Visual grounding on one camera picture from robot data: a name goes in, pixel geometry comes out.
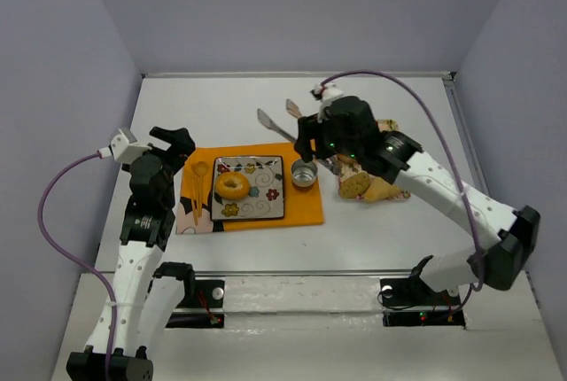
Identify metal tongs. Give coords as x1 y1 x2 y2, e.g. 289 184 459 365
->
256 97 341 176

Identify golden bagel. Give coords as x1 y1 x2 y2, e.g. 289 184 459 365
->
214 172 251 200

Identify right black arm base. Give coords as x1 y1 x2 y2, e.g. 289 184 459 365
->
377 278 466 328

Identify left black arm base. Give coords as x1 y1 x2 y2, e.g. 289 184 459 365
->
166 278 225 329

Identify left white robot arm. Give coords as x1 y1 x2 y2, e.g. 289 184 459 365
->
66 127 196 380

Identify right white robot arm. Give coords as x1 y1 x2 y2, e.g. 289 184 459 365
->
294 96 540 305

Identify triangular pastry bread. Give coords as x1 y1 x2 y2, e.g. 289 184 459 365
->
362 177 401 203

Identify orange plastic spoon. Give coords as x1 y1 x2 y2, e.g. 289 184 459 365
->
192 161 209 218

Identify floral rectangular tray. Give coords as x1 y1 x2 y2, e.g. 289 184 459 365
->
332 118 412 203

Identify small metal cup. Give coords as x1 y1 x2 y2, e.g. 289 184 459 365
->
291 159 318 190

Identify green speckled cookie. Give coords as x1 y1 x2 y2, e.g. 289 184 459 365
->
338 172 371 199

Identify orange cartoon placemat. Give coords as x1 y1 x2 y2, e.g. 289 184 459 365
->
176 143 324 235

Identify square floral plate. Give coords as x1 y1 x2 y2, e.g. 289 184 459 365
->
210 155 284 222

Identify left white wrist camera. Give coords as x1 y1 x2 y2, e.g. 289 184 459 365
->
110 128 151 165

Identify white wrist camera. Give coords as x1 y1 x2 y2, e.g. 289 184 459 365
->
310 83 344 102
110 128 151 165

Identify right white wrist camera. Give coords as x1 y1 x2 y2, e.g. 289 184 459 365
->
310 83 344 102

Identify metal table rail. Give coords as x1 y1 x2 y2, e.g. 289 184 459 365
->
196 269 410 277

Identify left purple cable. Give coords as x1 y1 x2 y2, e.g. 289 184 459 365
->
37 151 117 381

